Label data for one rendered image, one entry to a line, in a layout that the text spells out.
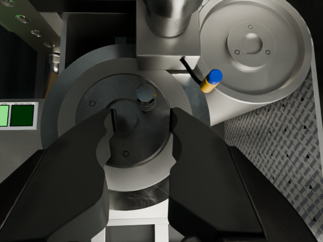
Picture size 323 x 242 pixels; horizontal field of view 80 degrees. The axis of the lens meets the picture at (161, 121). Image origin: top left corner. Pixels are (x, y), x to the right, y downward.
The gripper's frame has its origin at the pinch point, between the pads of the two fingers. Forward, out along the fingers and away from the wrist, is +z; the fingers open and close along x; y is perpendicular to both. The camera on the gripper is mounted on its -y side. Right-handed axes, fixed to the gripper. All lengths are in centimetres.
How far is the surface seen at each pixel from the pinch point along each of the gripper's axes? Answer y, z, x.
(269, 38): -3.0, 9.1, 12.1
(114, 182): 6.6, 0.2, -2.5
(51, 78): 56, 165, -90
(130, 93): 0.4, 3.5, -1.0
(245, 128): 12.0, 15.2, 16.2
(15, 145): 25, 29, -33
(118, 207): 8.5, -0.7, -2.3
